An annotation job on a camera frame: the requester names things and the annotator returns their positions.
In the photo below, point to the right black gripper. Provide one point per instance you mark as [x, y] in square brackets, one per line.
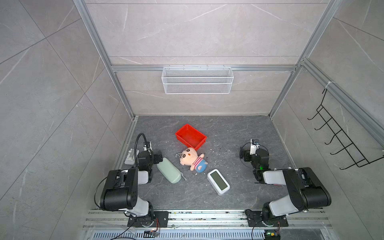
[244, 153]

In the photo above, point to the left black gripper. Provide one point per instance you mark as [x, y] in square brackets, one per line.
[157, 157]

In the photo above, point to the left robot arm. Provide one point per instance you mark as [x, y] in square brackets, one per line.
[120, 191]

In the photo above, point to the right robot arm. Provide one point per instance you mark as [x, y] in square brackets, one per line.
[305, 190]

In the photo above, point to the red plastic bin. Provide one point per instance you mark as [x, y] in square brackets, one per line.
[190, 137]

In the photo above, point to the pale green bottle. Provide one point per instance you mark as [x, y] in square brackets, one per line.
[169, 171]

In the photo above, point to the white block on floor edge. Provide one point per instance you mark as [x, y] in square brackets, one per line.
[130, 159]

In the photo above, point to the plush doll toy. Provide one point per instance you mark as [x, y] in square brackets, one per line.
[190, 157]

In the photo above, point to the white digital clock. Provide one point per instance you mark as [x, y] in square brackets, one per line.
[218, 182]

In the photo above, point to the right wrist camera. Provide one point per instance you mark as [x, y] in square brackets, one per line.
[254, 146]

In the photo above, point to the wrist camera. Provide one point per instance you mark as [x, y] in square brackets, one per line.
[254, 146]
[148, 147]

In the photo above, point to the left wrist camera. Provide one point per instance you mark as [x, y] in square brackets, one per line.
[148, 147]

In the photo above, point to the white wire mesh basket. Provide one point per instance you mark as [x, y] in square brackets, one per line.
[197, 80]

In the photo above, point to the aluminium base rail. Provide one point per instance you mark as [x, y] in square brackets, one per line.
[208, 225]

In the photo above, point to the black wire hook rack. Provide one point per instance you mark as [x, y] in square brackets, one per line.
[339, 134]

